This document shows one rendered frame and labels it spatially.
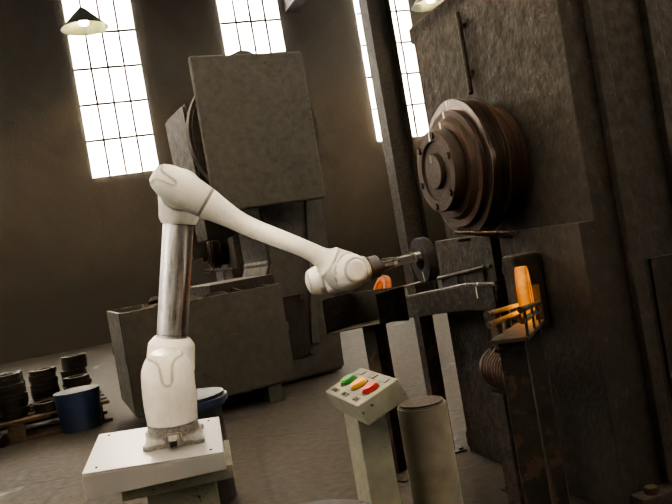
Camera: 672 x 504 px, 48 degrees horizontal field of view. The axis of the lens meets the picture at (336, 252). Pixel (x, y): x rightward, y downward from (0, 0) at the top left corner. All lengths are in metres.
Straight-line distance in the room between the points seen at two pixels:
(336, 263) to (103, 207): 10.28
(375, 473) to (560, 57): 1.31
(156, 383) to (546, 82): 1.48
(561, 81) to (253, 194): 3.03
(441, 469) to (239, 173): 3.47
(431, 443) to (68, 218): 10.85
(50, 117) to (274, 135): 7.78
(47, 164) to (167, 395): 10.31
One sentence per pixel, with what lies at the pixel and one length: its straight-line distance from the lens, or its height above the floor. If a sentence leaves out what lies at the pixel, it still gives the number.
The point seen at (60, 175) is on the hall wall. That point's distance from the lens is 12.44.
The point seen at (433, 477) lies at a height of 0.35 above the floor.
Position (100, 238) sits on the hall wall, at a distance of 12.34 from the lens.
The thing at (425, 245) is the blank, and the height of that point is 0.87.
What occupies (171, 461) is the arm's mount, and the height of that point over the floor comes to 0.40.
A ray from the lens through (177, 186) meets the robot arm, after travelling 2.32.
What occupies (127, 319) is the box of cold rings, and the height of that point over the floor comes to 0.70.
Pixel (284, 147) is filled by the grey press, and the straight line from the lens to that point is 5.16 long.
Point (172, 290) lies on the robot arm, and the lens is 2.49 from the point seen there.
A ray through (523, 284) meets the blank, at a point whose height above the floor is 0.74.
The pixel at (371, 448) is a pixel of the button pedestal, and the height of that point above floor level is 0.47.
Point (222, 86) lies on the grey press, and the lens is 5.11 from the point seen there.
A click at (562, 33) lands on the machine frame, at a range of 2.35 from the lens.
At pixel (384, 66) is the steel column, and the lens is 9.87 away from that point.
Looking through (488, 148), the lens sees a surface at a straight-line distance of 2.43.
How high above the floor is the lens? 0.93
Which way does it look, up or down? 1 degrees down
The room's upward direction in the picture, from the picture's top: 10 degrees counter-clockwise
